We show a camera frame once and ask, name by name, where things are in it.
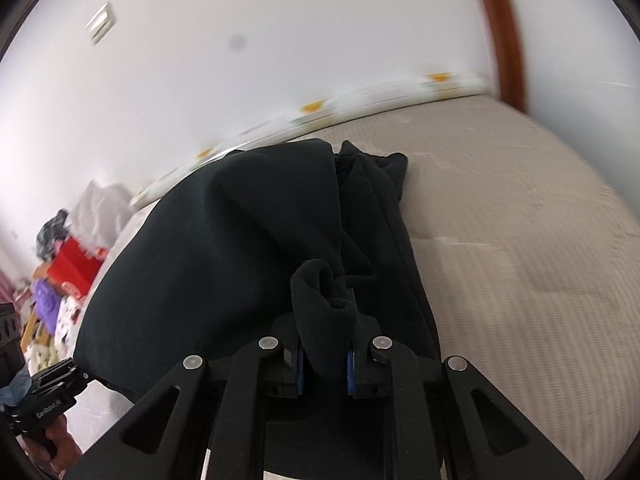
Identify white wall vent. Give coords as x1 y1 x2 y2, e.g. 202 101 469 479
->
84 2 119 46

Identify black garment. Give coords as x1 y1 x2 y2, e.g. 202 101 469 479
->
72 137 442 476

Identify red box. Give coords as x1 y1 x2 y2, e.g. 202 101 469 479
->
47 236 104 297

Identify dark grey cloth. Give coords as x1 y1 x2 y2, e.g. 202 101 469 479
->
35 208 71 262

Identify purple bag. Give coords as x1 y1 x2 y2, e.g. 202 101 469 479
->
32 279 67 332

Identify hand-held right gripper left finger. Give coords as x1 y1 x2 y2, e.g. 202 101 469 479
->
65 314 308 480

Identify white printed quilt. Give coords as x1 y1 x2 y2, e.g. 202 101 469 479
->
130 72 490 209

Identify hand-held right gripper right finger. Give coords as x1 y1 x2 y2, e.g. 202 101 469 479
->
345 316 586 480

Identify beige striped bed mat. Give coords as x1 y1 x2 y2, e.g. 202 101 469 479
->
65 94 634 480

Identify white pillow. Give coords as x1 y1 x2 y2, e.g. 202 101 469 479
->
69 179 134 250

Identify brown wooden door frame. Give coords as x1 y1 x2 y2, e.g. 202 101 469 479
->
466 0 532 114

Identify person's left hand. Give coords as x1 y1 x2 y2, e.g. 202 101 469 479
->
25 414 84 480

